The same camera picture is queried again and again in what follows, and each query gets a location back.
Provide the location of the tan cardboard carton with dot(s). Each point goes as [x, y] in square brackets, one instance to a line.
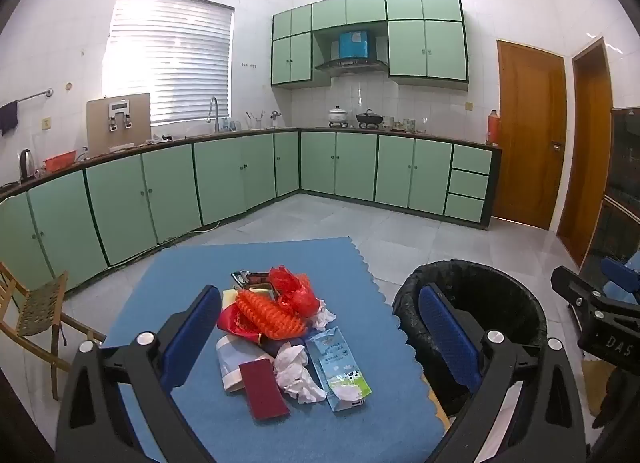
[597, 380]

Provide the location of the blue white milk carton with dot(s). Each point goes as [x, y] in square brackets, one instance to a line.
[335, 368]

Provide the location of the large white tissue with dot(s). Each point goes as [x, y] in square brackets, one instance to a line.
[297, 375]

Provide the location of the pale blue crushed packet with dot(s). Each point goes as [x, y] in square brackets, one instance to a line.
[235, 358]

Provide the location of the yellow sponge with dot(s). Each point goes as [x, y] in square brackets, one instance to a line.
[230, 297]

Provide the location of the small crumpled white tissue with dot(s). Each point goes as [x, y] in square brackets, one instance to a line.
[325, 318]

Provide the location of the black lined trash bin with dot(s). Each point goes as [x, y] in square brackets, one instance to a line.
[480, 293]

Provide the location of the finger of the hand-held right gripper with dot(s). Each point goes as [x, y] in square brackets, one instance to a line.
[620, 273]
[575, 288]

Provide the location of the plain wooden door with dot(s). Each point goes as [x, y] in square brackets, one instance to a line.
[587, 153]

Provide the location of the red thermos bottle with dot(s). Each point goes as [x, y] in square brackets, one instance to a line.
[493, 128]

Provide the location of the orange foam net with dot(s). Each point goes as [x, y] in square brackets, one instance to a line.
[267, 315]

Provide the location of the brown cardboard box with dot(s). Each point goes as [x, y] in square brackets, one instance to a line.
[97, 128]

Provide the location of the white window blinds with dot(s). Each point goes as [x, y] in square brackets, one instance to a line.
[170, 55]

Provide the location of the black wok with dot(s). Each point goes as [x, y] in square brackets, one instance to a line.
[369, 118]

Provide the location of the red festive paper bag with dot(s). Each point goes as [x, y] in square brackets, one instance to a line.
[231, 323]

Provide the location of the white cooking pot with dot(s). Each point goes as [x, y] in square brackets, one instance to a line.
[338, 115]

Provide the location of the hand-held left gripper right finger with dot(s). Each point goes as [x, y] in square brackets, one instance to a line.
[450, 338]

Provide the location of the red plastic bag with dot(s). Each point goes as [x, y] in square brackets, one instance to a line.
[292, 290]

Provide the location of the steel electric kettle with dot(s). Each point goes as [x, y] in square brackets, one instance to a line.
[27, 165]

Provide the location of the dark shiny snack wrapper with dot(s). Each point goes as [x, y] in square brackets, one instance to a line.
[250, 279]

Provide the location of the range hood with blue film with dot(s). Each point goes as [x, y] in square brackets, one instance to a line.
[354, 45]

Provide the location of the utensil holder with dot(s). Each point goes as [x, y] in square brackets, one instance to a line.
[257, 121]

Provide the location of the glass jar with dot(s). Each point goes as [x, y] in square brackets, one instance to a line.
[392, 123]
[408, 124]

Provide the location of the blue scalloped table mat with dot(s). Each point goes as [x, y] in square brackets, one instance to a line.
[320, 253]

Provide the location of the metal towel bar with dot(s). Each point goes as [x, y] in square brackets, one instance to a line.
[30, 97]

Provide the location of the black glass cabinet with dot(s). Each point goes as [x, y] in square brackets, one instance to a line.
[622, 163]

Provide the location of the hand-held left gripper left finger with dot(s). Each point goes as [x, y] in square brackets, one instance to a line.
[192, 330]

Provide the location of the chrome kitchen faucet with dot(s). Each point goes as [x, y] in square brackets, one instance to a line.
[214, 113]

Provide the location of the dark hanging towel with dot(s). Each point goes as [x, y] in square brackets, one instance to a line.
[7, 118]

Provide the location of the red plastic basin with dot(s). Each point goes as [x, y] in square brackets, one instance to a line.
[60, 162]

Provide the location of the dark red rectangular card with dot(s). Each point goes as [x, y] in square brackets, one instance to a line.
[262, 390]

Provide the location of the green base cabinet unit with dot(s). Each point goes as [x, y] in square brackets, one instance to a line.
[220, 178]

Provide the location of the wooden woven chair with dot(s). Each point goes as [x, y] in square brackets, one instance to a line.
[40, 305]

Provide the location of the green wall cabinet unit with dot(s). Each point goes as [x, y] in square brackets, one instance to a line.
[425, 48]

